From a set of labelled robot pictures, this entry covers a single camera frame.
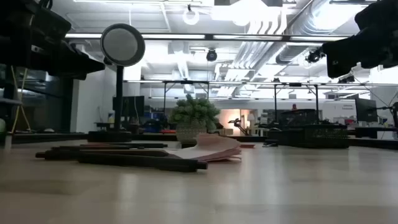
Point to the black computer monitor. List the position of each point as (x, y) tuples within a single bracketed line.
[(133, 105), (366, 110)]

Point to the white cylinder post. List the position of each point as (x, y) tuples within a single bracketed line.
[(8, 140)]

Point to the red eraser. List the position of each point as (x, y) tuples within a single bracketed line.
[(247, 146)]

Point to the small background robot arm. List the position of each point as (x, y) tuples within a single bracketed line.
[(237, 124)]

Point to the green ball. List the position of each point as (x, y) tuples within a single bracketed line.
[(2, 126)]

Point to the black mesh desk organizer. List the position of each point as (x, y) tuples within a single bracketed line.
[(323, 137)]

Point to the black overhead camera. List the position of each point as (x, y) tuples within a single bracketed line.
[(211, 56)]

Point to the green potted plant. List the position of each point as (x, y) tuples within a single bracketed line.
[(194, 112)]

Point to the black ceiling track light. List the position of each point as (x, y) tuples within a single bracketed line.
[(314, 56), (346, 80)]

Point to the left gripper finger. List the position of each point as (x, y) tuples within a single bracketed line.
[(71, 71), (71, 56)]

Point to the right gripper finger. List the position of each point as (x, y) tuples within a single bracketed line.
[(342, 57)]

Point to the pink sticky notes pad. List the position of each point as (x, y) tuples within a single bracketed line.
[(214, 146)]

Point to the black desk lamp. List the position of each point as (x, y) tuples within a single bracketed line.
[(122, 45)]

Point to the black background rig frame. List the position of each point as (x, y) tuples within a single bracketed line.
[(186, 82), (295, 84)]

